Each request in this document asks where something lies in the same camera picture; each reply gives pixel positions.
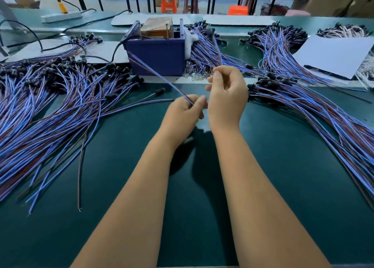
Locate person's left hand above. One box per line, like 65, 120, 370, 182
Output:
158, 94, 209, 149

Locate person's right hand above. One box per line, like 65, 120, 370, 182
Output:
205, 65, 249, 134

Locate blue brown plug cable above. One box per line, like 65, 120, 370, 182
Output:
125, 36, 226, 106

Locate blue plastic tester box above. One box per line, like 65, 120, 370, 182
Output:
123, 18, 187, 77

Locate pile of wired lamps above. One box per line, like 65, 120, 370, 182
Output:
247, 72, 374, 210
0, 52, 176, 214

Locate person's right forearm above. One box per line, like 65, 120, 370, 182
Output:
212, 127, 332, 268

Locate person's left forearm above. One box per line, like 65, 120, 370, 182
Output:
70, 138, 182, 268

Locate white power strip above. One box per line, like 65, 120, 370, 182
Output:
40, 11, 83, 23

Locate white flat mat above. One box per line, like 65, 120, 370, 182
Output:
203, 14, 278, 27
6, 38, 129, 64
111, 13, 202, 26

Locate orange plastic stool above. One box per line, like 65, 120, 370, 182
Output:
228, 5, 250, 16
161, 0, 178, 13

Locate brown cardboard block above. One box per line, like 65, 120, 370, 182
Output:
141, 17, 174, 40

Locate black pen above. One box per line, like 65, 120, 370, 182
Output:
304, 65, 351, 82

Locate white paper sheet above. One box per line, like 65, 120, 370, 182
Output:
292, 35, 374, 80

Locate open cardboard box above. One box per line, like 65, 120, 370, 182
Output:
13, 0, 41, 9

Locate grey metal pole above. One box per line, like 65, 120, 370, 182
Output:
0, 0, 18, 23

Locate loose grey wire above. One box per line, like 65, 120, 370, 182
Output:
77, 142, 88, 212

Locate black power cable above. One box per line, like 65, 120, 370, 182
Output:
0, 9, 134, 50

